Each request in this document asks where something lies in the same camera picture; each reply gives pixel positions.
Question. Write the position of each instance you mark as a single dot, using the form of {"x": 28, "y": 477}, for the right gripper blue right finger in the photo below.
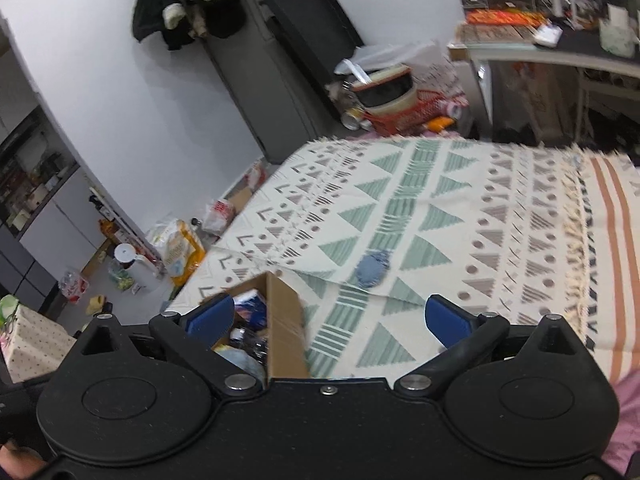
{"x": 446, "y": 321}

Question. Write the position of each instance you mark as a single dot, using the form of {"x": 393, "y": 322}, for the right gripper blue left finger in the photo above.
{"x": 211, "y": 320}

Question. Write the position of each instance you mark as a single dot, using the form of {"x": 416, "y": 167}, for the blue tissue pack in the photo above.
{"x": 251, "y": 307}

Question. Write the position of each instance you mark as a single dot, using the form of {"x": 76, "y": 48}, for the round blue denim pad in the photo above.
{"x": 372, "y": 268}

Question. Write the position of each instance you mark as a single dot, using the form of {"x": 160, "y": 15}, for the person's hand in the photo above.
{"x": 19, "y": 463}

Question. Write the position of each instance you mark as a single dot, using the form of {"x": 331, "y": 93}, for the yellow white bag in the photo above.
{"x": 179, "y": 248}

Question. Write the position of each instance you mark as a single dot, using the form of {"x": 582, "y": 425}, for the brown cardboard box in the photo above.
{"x": 285, "y": 325}

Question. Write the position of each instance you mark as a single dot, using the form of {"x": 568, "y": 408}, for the white kettle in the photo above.
{"x": 140, "y": 268}

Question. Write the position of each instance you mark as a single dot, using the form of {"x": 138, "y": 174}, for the red white plastic bag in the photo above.
{"x": 217, "y": 216}

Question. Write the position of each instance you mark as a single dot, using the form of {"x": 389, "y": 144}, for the patterned white green blanket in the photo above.
{"x": 522, "y": 232}

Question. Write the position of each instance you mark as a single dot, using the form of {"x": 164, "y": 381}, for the polka dot fabric box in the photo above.
{"x": 32, "y": 345}

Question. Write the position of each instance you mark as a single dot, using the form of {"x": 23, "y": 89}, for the red plastic basket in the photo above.
{"x": 430, "y": 105}

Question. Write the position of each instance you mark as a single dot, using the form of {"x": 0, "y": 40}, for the pink bedsheet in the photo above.
{"x": 624, "y": 443}

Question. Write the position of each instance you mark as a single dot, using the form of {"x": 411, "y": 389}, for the dark grey door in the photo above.
{"x": 279, "y": 69}

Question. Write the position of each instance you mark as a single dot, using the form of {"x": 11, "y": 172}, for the cream black bucket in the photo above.
{"x": 389, "y": 91}

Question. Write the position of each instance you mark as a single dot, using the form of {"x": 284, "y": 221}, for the white desk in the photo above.
{"x": 580, "y": 50}

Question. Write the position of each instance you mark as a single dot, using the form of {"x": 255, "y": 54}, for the dark hanging clothes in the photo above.
{"x": 181, "y": 22}

